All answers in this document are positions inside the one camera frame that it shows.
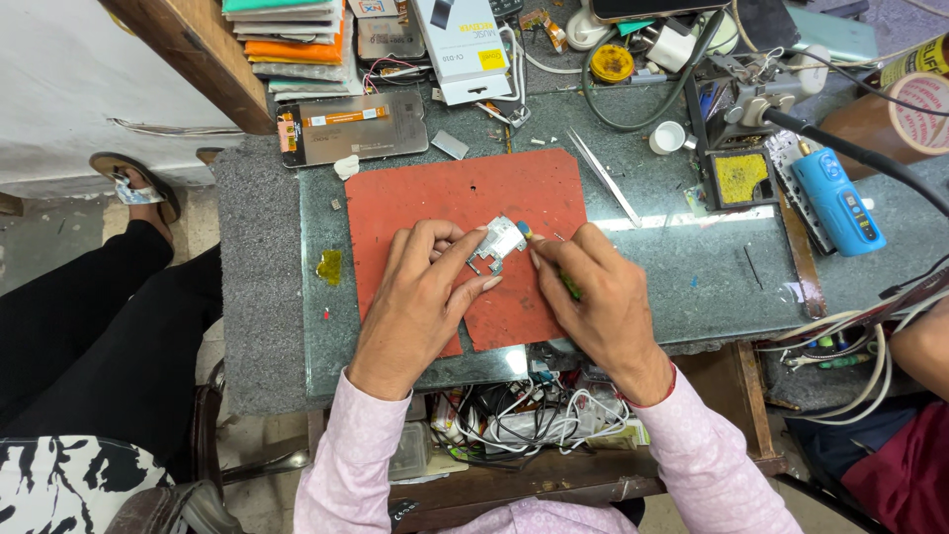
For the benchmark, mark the person's right hand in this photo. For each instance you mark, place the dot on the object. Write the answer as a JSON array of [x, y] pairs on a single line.
[[604, 304]]

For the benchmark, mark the person's left hand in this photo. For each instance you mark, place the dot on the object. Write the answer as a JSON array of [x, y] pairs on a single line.
[[411, 311]]

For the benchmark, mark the green blue-tipped screwdriver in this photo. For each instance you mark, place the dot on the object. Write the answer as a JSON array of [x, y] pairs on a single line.
[[569, 285]]

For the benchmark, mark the silver metal phone frame part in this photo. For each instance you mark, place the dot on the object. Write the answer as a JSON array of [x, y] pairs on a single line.
[[500, 241]]

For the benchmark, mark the yellow glue blob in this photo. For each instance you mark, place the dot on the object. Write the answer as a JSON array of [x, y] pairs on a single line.
[[330, 267]]

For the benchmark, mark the silver tweezers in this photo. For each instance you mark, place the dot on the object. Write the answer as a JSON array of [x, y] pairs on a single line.
[[604, 178]]

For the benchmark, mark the red rubber work mat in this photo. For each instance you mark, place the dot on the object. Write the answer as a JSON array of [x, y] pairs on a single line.
[[460, 189]]

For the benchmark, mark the clear plastic container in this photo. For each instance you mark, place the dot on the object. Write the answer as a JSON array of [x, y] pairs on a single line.
[[410, 451]]

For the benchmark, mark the white tissue scrap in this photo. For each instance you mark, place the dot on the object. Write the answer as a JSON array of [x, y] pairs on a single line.
[[346, 167]]

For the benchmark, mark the small grey metal plate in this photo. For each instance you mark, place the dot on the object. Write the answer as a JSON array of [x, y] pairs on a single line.
[[450, 145]]

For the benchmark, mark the small white cup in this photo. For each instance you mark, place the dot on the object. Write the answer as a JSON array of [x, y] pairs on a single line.
[[667, 138]]

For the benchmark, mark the black stand with yellow sponge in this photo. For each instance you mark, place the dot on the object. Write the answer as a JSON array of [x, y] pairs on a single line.
[[739, 178]]

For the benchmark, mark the phone display with orange flex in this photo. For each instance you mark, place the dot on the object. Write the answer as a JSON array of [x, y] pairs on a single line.
[[356, 133]]

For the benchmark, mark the brown wooden ruler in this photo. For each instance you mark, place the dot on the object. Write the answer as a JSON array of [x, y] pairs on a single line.
[[804, 259]]

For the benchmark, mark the white perforated circuit board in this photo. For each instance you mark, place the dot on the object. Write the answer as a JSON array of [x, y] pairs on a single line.
[[786, 167]]

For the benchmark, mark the yellow round flux tin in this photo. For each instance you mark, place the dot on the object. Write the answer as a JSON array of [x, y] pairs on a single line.
[[612, 64]]

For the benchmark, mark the dark metal chair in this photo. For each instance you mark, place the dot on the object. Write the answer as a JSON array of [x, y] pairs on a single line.
[[215, 475]]

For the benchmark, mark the blue handheld device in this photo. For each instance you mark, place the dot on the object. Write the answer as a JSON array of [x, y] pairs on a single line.
[[838, 200]]

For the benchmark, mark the grey metal iron holder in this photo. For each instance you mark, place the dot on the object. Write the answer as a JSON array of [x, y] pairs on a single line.
[[763, 93]]

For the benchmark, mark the white charger adapter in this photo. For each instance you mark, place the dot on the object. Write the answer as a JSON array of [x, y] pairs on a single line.
[[671, 46]]

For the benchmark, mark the brown sandal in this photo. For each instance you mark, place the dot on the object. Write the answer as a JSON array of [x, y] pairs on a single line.
[[167, 196]]

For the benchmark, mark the white cardboard product box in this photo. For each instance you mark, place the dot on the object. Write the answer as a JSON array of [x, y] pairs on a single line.
[[463, 44]]

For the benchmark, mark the grey phone screen panel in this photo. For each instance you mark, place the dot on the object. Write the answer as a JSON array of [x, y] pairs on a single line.
[[391, 37]]

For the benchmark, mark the stack of coloured phone covers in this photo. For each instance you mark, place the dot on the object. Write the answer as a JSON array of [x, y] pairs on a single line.
[[293, 48]]

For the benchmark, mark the dark phone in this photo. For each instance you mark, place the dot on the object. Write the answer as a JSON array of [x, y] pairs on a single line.
[[652, 7]]

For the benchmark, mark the black soldering iron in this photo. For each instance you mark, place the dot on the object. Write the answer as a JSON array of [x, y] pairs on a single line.
[[867, 157]]

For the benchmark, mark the brown packing tape roll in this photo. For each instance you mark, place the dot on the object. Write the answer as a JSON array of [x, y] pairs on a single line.
[[882, 130]]

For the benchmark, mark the brown wooden beam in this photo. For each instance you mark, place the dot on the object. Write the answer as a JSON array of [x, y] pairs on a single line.
[[200, 52]]

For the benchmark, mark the teal phone case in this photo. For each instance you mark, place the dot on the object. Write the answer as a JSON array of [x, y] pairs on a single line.
[[834, 33]]

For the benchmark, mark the black and white patterned cloth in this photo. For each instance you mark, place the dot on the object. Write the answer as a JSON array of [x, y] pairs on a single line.
[[67, 482]]

